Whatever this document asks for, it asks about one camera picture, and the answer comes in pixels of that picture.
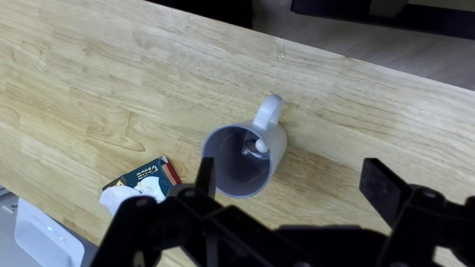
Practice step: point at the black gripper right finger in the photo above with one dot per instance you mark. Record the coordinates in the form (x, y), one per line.
(424, 227)

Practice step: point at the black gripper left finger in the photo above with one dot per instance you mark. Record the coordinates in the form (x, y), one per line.
(197, 232)

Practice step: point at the white ceramic mug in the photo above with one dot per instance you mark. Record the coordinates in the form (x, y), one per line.
(231, 168)

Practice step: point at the dark blue snack packet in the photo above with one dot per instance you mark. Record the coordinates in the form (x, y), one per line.
(148, 180)

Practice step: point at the white box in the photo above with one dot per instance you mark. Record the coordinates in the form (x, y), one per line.
(44, 239)

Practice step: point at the black furniture piece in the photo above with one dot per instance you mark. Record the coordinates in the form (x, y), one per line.
(424, 23)

